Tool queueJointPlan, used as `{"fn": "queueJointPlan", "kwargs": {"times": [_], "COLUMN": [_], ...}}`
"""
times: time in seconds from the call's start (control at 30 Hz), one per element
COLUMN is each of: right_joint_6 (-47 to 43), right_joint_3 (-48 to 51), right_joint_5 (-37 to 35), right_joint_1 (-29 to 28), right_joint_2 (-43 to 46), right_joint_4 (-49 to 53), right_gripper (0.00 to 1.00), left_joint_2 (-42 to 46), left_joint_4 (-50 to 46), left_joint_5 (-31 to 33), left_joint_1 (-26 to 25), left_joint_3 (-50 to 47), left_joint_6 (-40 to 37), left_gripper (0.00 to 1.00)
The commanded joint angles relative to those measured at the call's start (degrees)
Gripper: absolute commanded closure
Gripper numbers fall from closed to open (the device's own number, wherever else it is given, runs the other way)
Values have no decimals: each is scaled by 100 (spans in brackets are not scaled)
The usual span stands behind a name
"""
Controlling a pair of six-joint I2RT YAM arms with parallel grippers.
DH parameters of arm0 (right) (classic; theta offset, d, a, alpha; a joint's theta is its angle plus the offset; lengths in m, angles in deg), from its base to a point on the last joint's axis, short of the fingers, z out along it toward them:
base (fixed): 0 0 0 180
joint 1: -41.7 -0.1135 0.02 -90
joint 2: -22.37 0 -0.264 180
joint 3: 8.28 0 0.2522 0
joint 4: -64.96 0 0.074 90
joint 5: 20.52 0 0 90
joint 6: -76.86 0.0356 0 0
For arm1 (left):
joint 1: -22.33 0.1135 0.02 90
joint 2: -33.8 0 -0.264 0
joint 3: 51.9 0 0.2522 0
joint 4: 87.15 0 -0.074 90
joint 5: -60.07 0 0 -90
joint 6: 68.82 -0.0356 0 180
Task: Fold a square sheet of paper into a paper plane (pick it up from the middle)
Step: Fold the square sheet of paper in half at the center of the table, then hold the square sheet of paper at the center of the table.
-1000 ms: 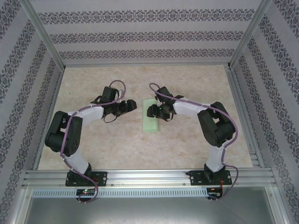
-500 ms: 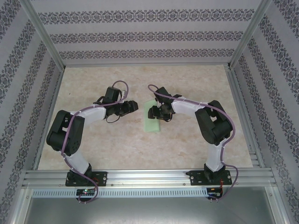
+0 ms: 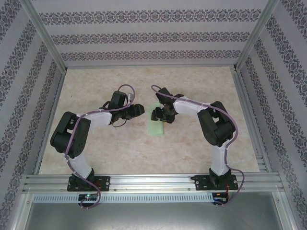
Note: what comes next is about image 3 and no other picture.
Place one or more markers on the light green paper sheet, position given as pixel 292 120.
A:
pixel 156 129

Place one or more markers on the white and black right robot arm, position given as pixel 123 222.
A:
pixel 219 160

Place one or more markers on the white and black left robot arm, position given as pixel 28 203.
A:
pixel 81 165

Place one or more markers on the grey metal sheet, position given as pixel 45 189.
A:
pixel 153 216

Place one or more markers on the aluminium side rail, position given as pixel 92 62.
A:
pixel 51 115
pixel 254 119

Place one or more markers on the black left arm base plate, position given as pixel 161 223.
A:
pixel 104 183

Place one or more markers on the aluminium mounting rail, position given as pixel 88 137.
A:
pixel 153 182

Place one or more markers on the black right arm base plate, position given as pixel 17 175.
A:
pixel 201 183

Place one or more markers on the aluminium frame post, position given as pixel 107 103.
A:
pixel 43 36
pixel 256 36

